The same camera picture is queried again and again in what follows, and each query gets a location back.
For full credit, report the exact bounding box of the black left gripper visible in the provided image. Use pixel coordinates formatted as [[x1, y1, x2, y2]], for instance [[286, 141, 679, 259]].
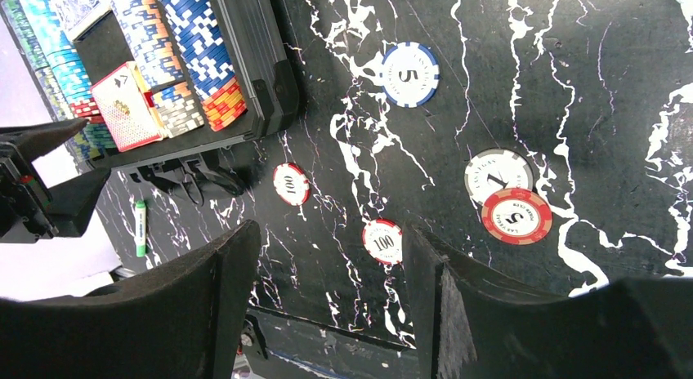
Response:
[[1, 118, 111, 244]]

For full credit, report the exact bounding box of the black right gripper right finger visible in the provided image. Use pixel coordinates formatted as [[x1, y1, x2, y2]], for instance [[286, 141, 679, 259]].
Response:
[[402, 225, 692, 378]]

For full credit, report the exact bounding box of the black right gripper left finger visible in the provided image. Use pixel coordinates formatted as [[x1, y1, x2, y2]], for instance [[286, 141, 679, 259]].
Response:
[[1, 221, 261, 378]]

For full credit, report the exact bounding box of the red poker card deck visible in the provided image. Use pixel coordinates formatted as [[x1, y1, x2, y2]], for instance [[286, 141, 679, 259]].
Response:
[[91, 60, 164, 153]]

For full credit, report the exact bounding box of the blue poker card deck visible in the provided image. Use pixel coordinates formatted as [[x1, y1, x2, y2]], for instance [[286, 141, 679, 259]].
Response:
[[50, 0, 111, 42]]

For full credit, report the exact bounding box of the black poker set case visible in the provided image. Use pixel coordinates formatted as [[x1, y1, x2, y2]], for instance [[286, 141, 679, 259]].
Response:
[[0, 0, 302, 204]]

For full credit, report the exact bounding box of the green marker pen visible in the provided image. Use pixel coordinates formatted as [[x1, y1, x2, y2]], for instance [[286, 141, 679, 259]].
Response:
[[134, 200, 147, 257]]

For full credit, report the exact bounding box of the light blue chip stack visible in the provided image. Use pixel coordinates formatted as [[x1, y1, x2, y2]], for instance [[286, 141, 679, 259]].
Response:
[[19, 0, 92, 105]]

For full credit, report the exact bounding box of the red white 100 chip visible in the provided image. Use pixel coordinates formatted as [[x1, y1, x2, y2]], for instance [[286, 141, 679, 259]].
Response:
[[272, 163, 311, 206], [362, 218, 403, 265]]

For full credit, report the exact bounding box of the red 5 chip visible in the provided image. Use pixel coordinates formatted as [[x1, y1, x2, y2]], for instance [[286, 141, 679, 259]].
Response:
[[481, 188, 553, 245]]

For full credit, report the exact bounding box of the grey white chip stack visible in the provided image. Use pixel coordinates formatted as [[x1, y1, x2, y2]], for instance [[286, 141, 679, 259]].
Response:
[[152, 82, 204, 138]]

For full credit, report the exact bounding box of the grey white 1 chip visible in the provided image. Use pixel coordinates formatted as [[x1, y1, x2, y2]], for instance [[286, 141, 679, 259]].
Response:
[[464, 148, 534, 205]]

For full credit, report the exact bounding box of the orange blue chip stack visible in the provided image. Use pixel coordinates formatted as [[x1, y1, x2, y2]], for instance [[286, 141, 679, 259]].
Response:
[[110, 0, 184, 90]]

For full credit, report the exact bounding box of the orange red chip stack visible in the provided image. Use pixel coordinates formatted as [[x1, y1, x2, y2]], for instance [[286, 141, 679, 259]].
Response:
[[202, 78, 247, 132]]

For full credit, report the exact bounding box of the blue white chip stack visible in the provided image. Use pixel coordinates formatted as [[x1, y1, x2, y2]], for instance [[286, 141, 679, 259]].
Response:
[[159, 0, 235, 100]]

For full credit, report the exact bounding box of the blue white 5 chip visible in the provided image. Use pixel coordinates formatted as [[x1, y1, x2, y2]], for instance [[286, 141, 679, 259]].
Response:
[[379, 42, 440, 109]]

